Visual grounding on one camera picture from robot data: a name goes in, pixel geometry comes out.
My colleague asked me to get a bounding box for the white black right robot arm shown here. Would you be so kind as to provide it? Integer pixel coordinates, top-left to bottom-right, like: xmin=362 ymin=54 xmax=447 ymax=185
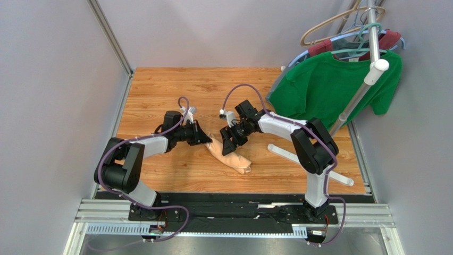
xmin=220 ymin=100 xmax=339 ymax=218

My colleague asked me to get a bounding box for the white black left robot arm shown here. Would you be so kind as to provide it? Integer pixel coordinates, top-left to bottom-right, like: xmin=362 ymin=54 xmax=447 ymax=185
xmin=94 ymin=110 xmax=212 ymax=208

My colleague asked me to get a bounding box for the teal plastic hanger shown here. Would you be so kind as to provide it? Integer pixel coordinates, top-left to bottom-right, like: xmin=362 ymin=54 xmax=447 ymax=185
xmin=328 ymin=22 xmax=388 ymax=62

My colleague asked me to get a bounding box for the green t-shirt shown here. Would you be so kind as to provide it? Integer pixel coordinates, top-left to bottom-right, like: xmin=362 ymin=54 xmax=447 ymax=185
xmin=270 ymin=52 xmax=403 ymax=129

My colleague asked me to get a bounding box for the light blue hanger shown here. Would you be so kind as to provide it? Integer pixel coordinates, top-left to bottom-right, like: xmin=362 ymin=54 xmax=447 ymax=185
xmin=281 ymin=29 xmax=407 ymax=72

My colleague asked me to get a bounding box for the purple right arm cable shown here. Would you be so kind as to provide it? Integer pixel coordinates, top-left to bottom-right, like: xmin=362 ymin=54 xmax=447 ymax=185
xmin=221 ymin=83 xmax=347 ymax=247

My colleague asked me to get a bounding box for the aluminium front rail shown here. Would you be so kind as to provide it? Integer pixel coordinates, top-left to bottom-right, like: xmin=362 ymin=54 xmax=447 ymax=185
xmin=64 ymin=192 xmax=404 ymax=254

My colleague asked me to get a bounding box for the aluminium frame rail left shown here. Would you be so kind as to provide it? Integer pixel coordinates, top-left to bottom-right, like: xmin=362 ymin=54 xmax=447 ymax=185
xmin=87 ymin=0 xmax=134 ymax=78

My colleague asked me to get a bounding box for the red garment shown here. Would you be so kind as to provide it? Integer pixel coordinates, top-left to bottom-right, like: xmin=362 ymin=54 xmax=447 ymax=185
xmin=300 ymin=29 xmax=402 ymax=64

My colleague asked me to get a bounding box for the beige cloth napkin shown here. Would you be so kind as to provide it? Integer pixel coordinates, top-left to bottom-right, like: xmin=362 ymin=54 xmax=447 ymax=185
xmin=205 ymin=132 xmax=252 ymax=175

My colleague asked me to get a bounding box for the silver white clothes rack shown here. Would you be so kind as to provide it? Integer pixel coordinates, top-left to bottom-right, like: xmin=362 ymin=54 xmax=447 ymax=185
xmin=267 ymin=0 xmax=390 ymax=187

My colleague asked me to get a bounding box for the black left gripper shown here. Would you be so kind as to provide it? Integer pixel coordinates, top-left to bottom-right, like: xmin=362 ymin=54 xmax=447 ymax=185
xmin=174 ymin=120 xmax=212 ymax=146

